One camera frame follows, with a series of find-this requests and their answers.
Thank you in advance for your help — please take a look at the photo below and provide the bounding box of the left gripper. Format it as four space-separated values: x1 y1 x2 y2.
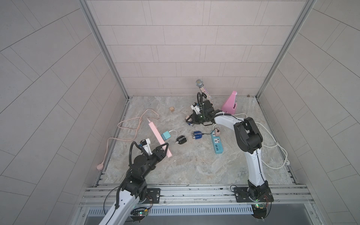
140 143 168 180

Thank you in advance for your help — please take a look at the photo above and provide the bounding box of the pink power strip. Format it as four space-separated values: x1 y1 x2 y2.
147 119 173 158

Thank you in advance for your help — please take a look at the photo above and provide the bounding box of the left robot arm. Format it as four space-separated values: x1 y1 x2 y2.
100 142 169 225

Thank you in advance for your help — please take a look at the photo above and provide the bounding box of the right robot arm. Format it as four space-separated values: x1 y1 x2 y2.
186 100 274 203

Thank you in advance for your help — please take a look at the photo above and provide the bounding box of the blue shaver near teal strip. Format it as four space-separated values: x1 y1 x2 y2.
192 131 203 140

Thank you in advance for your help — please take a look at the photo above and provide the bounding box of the black electric shaver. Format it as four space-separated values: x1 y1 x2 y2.
176 135 187 144

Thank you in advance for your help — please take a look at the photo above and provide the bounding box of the teal USB charger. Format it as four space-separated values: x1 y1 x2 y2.
161 131 171 141

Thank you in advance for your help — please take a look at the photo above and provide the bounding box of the pink USB charger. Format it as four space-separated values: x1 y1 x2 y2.
214 128 220 137

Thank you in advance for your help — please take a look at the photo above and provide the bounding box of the glitter microphone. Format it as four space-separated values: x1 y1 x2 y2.
196 79 213 103

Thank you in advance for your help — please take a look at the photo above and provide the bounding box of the teal power strip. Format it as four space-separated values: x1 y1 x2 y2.
211 131 223 154

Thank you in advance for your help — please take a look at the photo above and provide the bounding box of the pink metronome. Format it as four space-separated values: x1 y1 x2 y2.
221 91 237 115

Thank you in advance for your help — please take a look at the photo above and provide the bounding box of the left circuit board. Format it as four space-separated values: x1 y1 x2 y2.
130 207 150 221

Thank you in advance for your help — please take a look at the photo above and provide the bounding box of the circuit board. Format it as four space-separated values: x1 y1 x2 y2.
130 207 150 221
251 204 272 219

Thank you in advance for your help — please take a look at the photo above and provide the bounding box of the right circuit board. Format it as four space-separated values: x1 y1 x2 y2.
251 204 272 219

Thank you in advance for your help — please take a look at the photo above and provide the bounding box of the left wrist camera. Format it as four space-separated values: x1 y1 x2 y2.
140 138 152 156

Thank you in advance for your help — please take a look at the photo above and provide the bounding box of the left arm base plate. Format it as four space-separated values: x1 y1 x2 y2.
139 188 161 204

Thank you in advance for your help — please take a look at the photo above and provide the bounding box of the aluminium mounting rail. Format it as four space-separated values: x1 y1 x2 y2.
80 185 314 207

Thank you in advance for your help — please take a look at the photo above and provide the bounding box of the pink power strip cord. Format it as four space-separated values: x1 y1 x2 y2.
96 109 160 171

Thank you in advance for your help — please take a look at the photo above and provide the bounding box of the white power strip cord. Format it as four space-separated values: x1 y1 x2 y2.
210 113 290 170

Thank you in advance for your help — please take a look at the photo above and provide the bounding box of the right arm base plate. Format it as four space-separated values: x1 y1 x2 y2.
231 184 274 203

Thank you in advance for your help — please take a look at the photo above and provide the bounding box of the white vented cable duct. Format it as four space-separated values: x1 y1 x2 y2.
87 204 254 217

